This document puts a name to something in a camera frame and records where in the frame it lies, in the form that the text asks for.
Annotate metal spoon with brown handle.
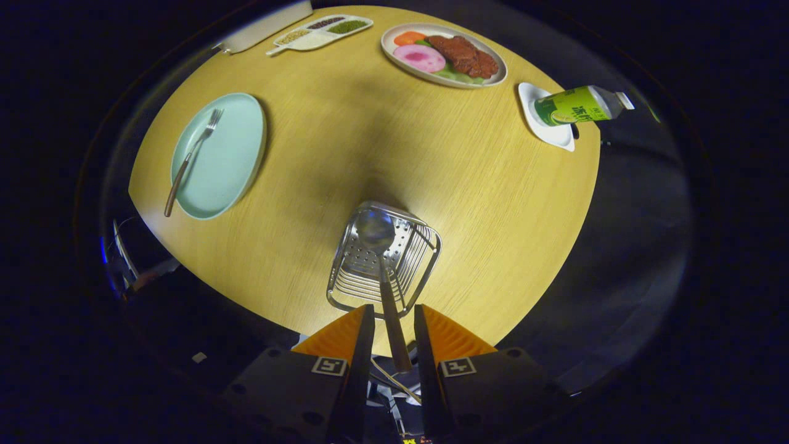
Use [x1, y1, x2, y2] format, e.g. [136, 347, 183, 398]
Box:
[356, 208, 413, 373]

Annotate metal fork with brown handle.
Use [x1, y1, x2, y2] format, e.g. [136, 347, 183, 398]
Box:
[163, 109, 224, 218]

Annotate green lettuce leaf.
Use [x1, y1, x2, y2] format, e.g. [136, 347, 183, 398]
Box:
[414, 39, 488, 85]

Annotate light green plate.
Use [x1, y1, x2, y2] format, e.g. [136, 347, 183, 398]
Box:
[170, 92, 268, 221]

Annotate white divided tray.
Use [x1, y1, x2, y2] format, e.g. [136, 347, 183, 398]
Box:
[266, 14, 374, 57]

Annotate pink round ham slice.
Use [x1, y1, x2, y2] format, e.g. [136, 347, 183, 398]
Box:
[393, 44, 447, 73]

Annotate metal wire cutlery basket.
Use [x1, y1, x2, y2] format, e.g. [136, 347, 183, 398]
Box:
[326, 200, 443, 319]

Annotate brown meat slices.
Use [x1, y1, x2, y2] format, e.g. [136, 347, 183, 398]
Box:
[424, 35, 500, 80]

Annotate white square coaster dish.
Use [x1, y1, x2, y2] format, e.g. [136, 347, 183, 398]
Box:
[518, 82, 576, 152]

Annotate white food plate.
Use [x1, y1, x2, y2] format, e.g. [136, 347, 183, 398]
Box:
[380, 23, 509, 90]

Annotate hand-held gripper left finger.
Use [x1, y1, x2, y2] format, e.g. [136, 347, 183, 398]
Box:
[219, 303, 377, 444]

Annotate metal chair frame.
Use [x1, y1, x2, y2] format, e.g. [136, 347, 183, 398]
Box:
[111, 216, 142, 287]

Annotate white toaster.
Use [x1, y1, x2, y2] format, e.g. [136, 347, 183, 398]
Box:
[217, 0, 314, 54]

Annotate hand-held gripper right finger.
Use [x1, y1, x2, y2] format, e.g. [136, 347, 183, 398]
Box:
[413, 303, 573, 444]

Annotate beige cable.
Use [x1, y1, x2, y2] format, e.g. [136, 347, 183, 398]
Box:
[370, 358, 423, 406]

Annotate green drink bottle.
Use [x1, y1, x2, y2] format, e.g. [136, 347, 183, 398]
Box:
[534, 85, 636, 127]

